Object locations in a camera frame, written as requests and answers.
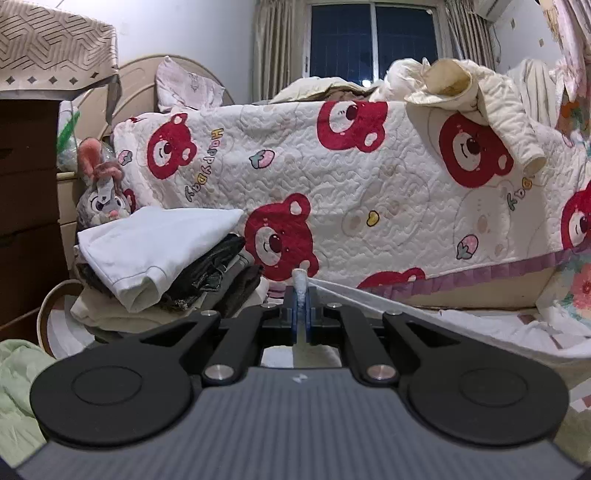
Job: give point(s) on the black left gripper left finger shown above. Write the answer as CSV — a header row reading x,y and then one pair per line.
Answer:
x,y
186,382

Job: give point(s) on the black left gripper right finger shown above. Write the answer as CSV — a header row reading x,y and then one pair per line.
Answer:
x,y
462,388

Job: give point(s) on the light grey sweatshirt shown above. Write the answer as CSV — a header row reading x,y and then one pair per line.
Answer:
x,y
527,332

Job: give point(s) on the stack of folded dark clothes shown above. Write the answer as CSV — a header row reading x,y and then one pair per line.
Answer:
x,y
226,279

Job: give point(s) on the light green blanket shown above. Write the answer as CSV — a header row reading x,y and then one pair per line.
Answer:
x,y
20,364

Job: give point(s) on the white folded shirt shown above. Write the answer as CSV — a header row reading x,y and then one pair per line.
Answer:
x,y
138,258

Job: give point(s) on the dark wooden cabinet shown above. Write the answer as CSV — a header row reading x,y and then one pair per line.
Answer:
x,y
32,255

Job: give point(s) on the grey bunny plush toy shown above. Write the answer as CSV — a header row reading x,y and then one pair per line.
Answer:
x,y
103,200

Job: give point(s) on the white quilt with red bears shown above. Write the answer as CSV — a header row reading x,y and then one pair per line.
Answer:
x,y
386,196

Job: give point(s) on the cream jacket on bed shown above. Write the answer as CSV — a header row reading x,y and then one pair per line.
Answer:
x,y
485,96

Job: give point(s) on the pink white pillow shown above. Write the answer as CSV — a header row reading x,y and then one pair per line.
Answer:
x,y
179,88

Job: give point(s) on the beige wooden headboard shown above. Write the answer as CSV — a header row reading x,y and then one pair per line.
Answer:
x,y
139,95

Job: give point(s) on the patterned beige cloth cover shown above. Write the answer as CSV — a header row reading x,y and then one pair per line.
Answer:
x,y
52,55

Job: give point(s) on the beige right curtain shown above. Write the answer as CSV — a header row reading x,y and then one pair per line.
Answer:
x,y
470,35

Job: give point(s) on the beige curtain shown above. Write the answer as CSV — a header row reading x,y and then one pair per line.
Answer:
x,y
276,60
470,35

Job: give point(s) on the floral colourful cloth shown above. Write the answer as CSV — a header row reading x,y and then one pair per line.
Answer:
x,y
566,299

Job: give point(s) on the beige left curtain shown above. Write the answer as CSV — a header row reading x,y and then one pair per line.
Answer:
x,y
276,60

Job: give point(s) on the dark window with frame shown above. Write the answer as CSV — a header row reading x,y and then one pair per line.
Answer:
x,y
359,40

